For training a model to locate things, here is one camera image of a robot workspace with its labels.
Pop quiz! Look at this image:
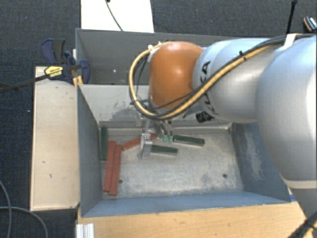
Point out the red-brown flat block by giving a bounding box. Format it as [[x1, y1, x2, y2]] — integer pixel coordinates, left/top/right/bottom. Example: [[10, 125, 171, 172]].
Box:
[[121, 132, 159, 151], [109, 144, 123, 196], [103, 140, 117, 193]]

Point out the black cylinder on white bracket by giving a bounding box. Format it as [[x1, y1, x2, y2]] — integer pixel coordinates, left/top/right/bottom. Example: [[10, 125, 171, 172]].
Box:
[[183, 108, 215, 123]]

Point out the pale wood flat board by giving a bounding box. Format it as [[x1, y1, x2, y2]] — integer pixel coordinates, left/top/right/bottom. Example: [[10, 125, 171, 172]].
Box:
[[29, 66, 81, 212]]

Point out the grey metal bin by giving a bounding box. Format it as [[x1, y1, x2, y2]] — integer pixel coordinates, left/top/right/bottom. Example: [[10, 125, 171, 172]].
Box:
[[75, 28, 292, 218]]

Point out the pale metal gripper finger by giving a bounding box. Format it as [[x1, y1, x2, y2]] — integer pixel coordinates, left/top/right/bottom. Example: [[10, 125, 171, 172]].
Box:
[[144, 133, 153, 159], [137, 133, 146, 160]]

